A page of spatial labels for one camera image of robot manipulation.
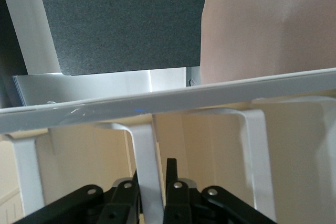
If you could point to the brown table cover mat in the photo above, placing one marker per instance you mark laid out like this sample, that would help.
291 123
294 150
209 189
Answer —
262 24

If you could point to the beige cabinet drawer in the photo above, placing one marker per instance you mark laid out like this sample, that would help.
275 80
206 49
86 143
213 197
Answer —
183 98

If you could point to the dark grey felt drawer liner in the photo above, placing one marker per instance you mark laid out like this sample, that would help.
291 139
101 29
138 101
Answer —
118 19

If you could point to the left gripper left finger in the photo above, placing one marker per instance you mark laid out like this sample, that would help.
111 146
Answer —
113 203

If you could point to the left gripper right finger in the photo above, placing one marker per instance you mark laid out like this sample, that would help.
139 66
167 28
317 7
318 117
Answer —
178 203

